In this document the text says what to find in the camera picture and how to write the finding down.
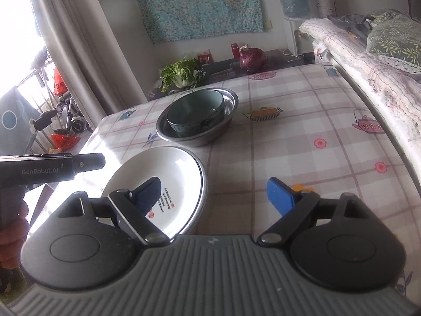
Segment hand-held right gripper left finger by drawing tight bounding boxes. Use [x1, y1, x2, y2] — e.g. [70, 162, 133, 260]
[57, 177, 172, 247]

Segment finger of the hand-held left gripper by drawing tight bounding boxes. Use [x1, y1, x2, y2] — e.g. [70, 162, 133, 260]
[70, 153, 107, 176]

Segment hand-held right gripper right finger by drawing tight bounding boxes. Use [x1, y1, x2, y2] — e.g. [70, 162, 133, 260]
[257, 177, 374, 247]

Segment white ceramic plate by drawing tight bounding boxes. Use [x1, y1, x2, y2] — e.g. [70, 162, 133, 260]
[101, 146, 205, 236]

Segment deep steel bowl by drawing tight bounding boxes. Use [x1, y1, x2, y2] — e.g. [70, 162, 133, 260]
[155, 87, 239, 147]

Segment teal ceramic bowl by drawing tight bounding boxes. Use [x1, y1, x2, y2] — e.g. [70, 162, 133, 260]
[166, 90, 226, 134]

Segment crumpled red plastic bag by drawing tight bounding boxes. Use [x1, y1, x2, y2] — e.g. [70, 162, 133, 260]
[51, 134, 82, 154]

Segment wheelchair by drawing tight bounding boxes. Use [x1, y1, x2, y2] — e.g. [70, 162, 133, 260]
[29, 95, 95, 139]

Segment hanging red plastic bag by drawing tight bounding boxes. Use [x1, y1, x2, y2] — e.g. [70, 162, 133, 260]
[52, 68, 72, 97]

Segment beige curtain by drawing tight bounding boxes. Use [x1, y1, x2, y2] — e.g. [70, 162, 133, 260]
[26, 0, 149, 123]

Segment napa cabbage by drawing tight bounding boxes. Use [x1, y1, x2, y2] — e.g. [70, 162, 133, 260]
[159, 58, 203, 93]

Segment dark side table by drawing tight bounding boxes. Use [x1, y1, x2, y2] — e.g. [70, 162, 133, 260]
[197, 49, 317, 80]

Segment red onion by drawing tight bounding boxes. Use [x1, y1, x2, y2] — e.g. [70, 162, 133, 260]
[239, 46, 265, 73]

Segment white lace cover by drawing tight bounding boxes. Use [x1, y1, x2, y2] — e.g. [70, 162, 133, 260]
[299, 18, 421, 159]

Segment white water dispenser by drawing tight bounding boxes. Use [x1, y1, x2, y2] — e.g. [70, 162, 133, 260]
[282, 16, 317, 65]

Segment grey blanket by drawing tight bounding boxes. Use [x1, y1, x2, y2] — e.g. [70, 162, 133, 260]
[328, 11, 396, 41]

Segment green leaf print pillow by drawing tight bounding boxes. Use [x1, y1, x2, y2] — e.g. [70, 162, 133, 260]
[366, 18, 421, 73]

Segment white cable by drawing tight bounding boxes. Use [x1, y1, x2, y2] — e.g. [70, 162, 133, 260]
[281, 48, 302, 62]

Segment teal floral wall cloth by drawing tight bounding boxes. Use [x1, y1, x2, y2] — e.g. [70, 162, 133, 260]
[131, 0, 267, 43]

